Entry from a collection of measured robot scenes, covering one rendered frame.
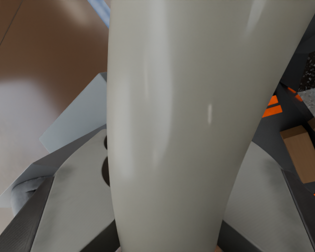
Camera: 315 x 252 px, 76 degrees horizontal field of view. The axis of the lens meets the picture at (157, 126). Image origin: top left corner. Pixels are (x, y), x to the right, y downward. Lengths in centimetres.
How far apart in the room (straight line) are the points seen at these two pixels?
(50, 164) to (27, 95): 184
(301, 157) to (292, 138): 13
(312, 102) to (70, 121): 76
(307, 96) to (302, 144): 64
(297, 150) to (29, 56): 212
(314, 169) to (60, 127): 130
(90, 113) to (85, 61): 110
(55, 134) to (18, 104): 164
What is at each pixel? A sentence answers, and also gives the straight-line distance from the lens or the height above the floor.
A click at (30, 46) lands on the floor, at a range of 213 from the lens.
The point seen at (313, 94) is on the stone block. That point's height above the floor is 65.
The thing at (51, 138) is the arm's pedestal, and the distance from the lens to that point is 83.
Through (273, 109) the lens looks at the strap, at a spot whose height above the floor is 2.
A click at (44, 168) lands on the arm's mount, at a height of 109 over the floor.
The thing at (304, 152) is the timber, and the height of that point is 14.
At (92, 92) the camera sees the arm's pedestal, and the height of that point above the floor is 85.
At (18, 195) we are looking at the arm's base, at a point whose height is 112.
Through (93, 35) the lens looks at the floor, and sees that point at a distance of 169.
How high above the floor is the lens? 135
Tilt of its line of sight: 62 degrees down
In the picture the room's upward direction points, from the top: 133 degrees counter-clockwise
